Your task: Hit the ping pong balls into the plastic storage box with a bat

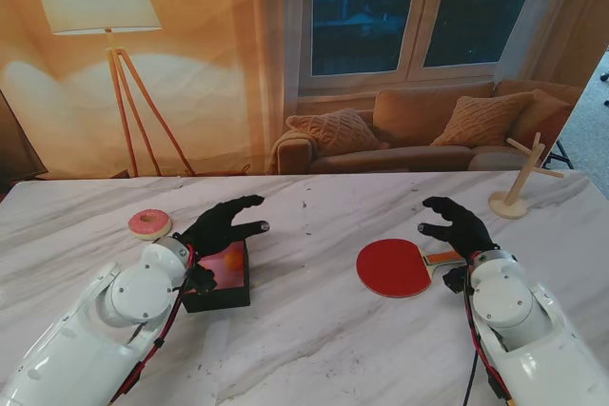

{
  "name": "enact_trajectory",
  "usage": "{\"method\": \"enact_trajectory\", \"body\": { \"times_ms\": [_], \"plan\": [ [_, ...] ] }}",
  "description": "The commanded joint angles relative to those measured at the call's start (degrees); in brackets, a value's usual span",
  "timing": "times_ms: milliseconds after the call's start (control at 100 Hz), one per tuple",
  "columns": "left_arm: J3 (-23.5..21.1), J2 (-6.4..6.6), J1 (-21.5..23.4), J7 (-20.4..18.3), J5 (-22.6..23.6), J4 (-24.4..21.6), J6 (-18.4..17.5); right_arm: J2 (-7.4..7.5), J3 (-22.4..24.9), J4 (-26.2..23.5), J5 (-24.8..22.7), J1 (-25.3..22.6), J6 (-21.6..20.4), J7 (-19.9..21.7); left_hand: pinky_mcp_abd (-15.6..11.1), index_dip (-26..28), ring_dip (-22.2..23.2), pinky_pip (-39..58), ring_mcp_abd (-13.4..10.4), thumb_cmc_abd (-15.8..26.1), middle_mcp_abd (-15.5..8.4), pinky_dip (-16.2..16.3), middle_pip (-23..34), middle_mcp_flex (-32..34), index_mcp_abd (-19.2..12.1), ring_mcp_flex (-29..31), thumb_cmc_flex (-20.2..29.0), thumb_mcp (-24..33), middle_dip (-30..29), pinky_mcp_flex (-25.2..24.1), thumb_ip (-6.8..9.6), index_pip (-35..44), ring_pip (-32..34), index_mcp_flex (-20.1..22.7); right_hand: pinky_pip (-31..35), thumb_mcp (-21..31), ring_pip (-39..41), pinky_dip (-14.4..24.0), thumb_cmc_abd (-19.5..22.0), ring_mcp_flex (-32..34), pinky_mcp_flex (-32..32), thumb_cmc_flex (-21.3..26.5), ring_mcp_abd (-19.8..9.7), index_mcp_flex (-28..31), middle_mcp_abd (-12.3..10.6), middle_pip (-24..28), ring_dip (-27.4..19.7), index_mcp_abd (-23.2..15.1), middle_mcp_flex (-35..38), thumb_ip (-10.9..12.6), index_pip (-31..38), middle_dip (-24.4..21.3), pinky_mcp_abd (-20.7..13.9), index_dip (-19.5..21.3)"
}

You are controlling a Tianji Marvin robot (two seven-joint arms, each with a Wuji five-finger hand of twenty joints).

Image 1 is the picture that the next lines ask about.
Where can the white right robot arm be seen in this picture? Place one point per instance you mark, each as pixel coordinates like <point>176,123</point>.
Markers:
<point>523,320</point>

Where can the red and black ping pong bat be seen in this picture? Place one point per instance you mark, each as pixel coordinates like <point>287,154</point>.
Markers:
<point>392,268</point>

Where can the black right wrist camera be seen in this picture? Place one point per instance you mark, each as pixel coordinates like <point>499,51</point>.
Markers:
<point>456,280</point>

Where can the pink frosted toy donut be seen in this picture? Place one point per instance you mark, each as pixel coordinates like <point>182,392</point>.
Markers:
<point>143,227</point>

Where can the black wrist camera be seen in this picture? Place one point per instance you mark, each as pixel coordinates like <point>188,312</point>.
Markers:
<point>456,280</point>
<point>204,280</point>

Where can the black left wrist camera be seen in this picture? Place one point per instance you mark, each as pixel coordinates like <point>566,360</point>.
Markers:
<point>204,280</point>

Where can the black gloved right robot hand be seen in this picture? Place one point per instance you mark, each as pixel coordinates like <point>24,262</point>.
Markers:
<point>466,230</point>

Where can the wooden mug tree stand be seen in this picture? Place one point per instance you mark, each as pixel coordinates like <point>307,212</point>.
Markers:
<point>516,187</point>

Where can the black tripod legs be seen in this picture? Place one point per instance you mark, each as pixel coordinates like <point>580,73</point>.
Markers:
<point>561,151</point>

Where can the black storage box pink inside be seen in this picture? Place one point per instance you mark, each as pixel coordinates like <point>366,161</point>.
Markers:
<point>223,296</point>

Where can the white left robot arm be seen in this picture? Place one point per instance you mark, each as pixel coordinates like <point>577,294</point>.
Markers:
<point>109,325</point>

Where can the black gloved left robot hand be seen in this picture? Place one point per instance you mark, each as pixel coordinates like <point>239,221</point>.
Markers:
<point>219,230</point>

